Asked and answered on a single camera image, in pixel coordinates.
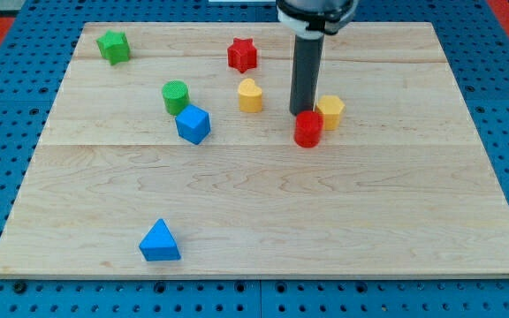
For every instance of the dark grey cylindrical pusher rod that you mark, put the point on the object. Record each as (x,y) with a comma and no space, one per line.
(305,70)

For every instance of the yellow heart block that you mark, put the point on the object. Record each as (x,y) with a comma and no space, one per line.
(250,96)

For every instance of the yellow hexagon block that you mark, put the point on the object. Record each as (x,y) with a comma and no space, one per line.
(331,108)

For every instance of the red star block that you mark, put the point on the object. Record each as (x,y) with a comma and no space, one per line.
(242,54)

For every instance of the red cylinder block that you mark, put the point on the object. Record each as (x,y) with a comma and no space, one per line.
(308,129)

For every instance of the blue cube block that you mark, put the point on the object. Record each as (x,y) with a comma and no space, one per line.
(193,124)

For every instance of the green cylinder block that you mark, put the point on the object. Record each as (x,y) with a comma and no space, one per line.
(176,96)

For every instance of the light wooden board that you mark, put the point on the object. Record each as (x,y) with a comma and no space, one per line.
(403,189)

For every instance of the green star block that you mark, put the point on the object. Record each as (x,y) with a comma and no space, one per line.
(114,47)

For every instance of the blue triangle block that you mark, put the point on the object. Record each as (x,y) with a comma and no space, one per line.
(159,244)

